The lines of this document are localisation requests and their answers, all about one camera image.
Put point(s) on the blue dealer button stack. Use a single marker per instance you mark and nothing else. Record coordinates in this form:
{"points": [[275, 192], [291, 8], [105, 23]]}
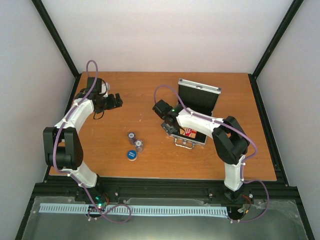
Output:
{"points": [[132, 155]]}

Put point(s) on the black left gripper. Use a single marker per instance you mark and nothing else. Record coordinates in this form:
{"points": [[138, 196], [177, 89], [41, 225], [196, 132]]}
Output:
{"points": [[119, 102]]}

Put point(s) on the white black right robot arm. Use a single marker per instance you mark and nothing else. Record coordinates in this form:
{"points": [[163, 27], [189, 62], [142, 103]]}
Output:
{"points": [[230, 141]]}

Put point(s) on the red playing card deck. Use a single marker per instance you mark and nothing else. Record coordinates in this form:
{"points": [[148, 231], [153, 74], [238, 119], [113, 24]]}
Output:
{"points": [[188, 132]]}

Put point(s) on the light blue cable duct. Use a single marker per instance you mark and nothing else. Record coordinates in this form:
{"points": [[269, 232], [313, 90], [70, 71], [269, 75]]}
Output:
{"points": [[135, 210]]}

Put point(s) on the grey poker chip stack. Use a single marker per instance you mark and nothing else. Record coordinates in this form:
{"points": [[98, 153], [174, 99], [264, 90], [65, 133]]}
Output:
{"points": [[139, 146]]}

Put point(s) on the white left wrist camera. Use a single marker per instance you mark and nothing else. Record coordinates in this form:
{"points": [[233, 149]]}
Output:
{"points": [[105, 87]]}

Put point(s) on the aluminium poker case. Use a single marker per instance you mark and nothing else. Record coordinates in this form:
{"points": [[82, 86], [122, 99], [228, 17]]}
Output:
{"points": [[200, 98]]}

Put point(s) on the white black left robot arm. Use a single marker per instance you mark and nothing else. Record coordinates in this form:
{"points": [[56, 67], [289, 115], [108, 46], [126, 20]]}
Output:
{"points": [[62, 146]]}

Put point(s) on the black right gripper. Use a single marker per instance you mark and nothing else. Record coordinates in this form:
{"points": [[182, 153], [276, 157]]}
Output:
{"points": [[169, 130]]}

